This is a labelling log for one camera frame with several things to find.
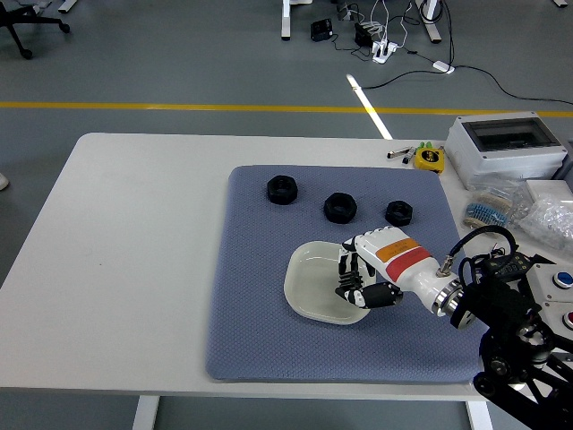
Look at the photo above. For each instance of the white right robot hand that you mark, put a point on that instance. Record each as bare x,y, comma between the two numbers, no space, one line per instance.
398,260

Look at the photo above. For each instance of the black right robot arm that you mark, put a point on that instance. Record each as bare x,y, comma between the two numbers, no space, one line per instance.
501,304

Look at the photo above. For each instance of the small black hex nut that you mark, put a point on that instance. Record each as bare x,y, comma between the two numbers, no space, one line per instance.
398,213

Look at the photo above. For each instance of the large black hex nut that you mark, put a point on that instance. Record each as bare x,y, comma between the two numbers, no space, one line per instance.
340,208
280,190

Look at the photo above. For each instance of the flat white box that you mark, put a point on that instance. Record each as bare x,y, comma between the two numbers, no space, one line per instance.
550,188

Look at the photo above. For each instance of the white square dish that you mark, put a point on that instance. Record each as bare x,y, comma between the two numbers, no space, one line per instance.
313,286

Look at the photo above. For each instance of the bag of blue resistors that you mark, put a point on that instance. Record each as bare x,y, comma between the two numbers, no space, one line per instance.
485,210

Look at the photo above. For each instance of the small black clip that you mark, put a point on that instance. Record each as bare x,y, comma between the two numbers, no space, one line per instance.
407,157

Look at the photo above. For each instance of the yellow tape measure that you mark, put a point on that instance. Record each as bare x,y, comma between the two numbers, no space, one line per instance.
428,159

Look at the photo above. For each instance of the silver marker pen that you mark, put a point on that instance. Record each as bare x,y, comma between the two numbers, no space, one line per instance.
396,153

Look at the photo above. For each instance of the black digital controller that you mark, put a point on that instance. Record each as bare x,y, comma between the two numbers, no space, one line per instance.
510,268

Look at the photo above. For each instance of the green-tipped tool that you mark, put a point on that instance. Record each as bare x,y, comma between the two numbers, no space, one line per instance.
424,145

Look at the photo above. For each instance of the bag of clear parts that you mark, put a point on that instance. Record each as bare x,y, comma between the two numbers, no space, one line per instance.
548,221

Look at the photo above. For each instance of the blue-grey textured mat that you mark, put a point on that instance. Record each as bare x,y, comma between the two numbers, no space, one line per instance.
250,313

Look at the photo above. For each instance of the white table leg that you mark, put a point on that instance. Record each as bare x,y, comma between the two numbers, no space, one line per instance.
479,416
145,414

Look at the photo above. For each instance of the small white adapter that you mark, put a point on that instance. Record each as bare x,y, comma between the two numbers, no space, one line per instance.
442,66

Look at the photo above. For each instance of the white power strip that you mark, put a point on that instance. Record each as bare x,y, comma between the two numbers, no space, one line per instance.
382,50

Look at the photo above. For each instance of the black power brick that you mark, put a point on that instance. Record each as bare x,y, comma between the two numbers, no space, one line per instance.
362,34

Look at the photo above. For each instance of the white desk leg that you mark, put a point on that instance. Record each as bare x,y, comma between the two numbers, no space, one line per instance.
286,20
430,24

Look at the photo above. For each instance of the black power adapter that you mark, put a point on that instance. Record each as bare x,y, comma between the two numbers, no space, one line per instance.
321,30

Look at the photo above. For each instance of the white shoe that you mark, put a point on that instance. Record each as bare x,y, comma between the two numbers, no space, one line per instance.
2,182

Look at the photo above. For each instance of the black office chair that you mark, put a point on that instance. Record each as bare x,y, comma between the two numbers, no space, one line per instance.
13,15

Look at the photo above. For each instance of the grey electrical enclosure box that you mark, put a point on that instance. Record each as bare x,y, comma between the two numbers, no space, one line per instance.
465,152

